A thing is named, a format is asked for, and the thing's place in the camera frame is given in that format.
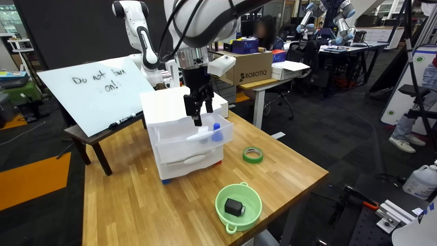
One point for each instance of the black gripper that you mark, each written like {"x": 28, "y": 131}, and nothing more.
{"x": 196, "y": 82}

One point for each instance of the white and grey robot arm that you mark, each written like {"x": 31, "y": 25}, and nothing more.
{"x": 201, "y": 20}

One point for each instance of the white plastic drawer unit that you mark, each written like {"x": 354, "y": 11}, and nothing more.
{"x": 170, "y": 109}

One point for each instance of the seasoning bottle with blue cap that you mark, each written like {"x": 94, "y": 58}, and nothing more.
{"x": 216, "y": 134}

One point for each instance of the translucent white drawer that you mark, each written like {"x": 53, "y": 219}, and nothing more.
{"x": 177, "y": 164}
{"x": 177, "y": 143}

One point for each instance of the light green plastic bowl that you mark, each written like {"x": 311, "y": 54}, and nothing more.
{"x": 252, "y": 205}

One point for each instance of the small white box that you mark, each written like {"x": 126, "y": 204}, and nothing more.
{"x": 222, "y": 104}

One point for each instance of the wooden desk with white leg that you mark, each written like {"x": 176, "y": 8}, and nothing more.
{"x": 259, "y": 99}

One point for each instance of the cardboard box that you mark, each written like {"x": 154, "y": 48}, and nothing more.
{"x": 254, "y": 68}

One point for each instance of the green tape roll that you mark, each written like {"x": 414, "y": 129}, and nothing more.
{"x": 247, "y": 158}

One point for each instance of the black marker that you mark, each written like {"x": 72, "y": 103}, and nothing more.
{"x": 122, "y": 120}

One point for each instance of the small red and blue box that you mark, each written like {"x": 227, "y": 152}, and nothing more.
{"x": 279, "y": 56}

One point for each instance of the flat white box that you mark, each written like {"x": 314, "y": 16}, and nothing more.
{"x": 290, "y": 70}

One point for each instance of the person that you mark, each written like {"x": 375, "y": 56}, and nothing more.
{"x": 269, "y": 34}
{"x": 409, "y": 119}

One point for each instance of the whiteboard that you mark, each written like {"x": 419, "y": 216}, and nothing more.
{"x": 95, "y": 95}

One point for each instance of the small black block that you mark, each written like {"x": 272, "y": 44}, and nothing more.
{"x": 233, "y": 206}

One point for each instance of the black office chair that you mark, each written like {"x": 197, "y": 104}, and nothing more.
{"x": 302, "y": 58}

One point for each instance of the dark wooden side table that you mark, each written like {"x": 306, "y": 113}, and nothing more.
{"x": 90, "y": 138}

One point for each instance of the grey and blue robot arms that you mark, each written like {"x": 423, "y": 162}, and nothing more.
{"x": 341, "y": 24}

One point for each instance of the green crate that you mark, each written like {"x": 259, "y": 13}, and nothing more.
{"x": 20, "y": 92}

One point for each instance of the black and orange clamp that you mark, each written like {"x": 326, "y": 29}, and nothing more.
{"x": 362, "y": 200}

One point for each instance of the white cart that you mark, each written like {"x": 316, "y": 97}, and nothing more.
{"x": 20, "y": 51}

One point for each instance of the white panel with green dots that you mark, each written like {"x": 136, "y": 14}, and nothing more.
{"x": 397, "y": 102}

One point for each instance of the stand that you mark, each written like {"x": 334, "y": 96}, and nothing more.
{"x": 414, "y": 68}

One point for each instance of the white plastic jug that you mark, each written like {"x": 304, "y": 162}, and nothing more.
{"x": 421, "y": 181}

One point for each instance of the aluminium bracket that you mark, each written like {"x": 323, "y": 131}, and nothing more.
{"x": 392, "y": 217}

